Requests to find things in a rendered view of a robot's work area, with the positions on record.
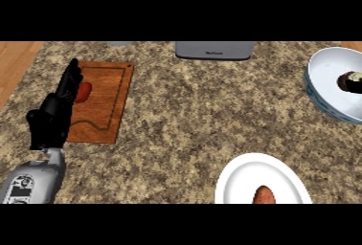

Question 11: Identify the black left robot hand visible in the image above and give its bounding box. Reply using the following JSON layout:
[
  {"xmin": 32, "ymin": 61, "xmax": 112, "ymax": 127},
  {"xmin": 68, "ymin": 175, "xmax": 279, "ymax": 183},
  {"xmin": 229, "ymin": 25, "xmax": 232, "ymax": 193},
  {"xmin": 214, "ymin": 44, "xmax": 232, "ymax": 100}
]
[{"xmin": 25, "ymin": 57, "xmax": 84, "ymax": 151}]

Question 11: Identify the white plate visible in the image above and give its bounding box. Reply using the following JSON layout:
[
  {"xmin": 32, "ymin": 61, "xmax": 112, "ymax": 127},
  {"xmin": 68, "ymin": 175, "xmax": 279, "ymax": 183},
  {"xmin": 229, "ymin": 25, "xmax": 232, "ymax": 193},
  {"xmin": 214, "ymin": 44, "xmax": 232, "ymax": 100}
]
[{"xmin": 214, "ymin": 152, "xmax": 313, "ymax": 205}]

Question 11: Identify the white bowl with blue rim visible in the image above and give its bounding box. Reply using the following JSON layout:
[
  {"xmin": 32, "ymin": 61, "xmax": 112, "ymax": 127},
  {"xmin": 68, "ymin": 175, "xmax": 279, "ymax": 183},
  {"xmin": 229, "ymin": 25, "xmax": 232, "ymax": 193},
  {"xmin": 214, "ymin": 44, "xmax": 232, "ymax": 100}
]
[{"xmin": 304, "ymin": 46, "xmax": 362, "ymax": 124}]

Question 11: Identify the red tomato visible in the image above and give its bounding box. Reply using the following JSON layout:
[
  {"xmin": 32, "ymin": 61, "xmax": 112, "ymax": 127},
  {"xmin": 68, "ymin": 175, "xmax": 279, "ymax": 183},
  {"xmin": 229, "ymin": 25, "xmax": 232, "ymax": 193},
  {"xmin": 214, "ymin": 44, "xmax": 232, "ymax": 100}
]
[{"xmin": 74, "ymin": 81, "xmax": 93, "ymax": 103}]

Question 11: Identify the brown wooden cutting board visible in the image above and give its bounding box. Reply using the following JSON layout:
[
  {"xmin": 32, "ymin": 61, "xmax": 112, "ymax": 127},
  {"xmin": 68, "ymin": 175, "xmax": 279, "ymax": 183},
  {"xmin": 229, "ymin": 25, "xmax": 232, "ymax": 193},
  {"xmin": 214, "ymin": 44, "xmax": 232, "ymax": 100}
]
[{"xmin": 65, "ymin": 60, "xmax": 136, "ymax": 145}]

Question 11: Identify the pale grey object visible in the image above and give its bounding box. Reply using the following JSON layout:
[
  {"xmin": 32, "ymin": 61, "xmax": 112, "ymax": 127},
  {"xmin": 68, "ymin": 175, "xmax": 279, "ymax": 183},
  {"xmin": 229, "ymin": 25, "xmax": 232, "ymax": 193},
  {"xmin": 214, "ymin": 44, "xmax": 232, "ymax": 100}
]
[{"xmin": 106, "ymin": 41, "xmax": 137, "ymax": 47}]

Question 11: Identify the grey appliance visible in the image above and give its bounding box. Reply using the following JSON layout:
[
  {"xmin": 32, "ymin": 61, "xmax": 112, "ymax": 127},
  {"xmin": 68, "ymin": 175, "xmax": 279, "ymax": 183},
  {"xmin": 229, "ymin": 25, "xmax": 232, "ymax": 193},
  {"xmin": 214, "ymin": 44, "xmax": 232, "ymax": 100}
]
[{"xmin": 174, "ymin": 41, "xmax": 257, "ymax": 61}]

